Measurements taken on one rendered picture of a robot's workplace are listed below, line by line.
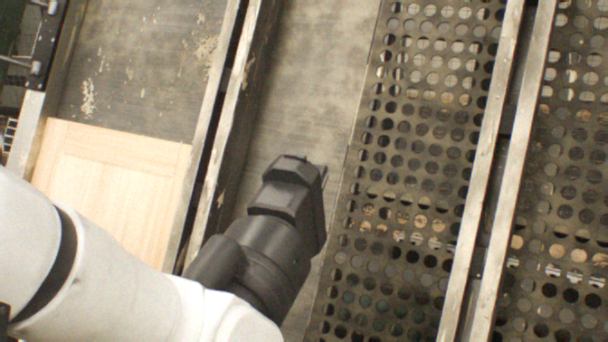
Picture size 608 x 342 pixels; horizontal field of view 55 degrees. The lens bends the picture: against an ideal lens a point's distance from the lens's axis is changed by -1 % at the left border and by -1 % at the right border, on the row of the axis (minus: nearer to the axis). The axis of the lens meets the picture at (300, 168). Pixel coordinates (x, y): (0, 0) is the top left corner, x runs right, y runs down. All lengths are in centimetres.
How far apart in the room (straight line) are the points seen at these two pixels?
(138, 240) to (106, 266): 71
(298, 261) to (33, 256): 28
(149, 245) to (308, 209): 49
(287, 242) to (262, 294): 6
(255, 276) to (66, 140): 74
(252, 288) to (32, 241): 24
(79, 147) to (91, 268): 83
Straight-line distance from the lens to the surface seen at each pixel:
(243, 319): 42
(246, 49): 93
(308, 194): 57
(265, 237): 52
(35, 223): 30
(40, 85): 121
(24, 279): 30
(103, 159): 110
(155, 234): 102
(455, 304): 77
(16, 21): 147
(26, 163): 120
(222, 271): 47
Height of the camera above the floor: 167
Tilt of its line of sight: 24 degrees down
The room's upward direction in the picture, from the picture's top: straight up
